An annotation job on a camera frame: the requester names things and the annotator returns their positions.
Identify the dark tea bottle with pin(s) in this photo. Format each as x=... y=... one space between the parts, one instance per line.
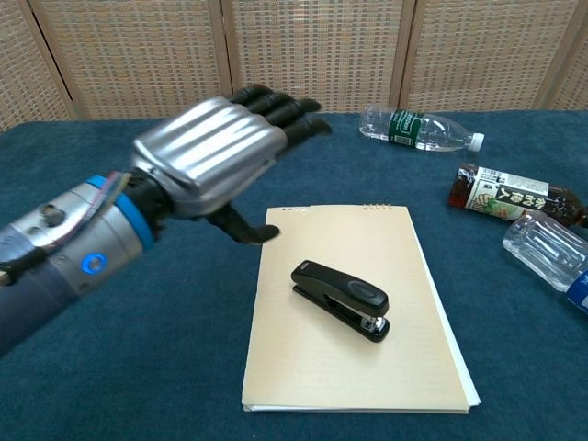
x=510 y=193

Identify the woven folding screen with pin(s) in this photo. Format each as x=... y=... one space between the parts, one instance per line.
x=367 y=50

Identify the blue table cloth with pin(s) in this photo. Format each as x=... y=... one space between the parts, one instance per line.
x=115 y=367

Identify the clear bottle with green label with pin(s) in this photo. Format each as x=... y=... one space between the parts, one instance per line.
x=413 y=127

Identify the silver and black left hand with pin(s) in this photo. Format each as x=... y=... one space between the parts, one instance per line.
x=216 y=147

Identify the black stapler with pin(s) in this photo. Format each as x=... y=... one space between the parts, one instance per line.
x=342 y=296

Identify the clear bottle with blue label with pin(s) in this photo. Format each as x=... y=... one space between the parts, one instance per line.
x=544 y=250

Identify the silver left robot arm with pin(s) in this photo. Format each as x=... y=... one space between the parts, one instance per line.
x=69 y=243

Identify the beige spiral notepad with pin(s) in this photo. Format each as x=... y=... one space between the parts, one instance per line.
x=321 y=367

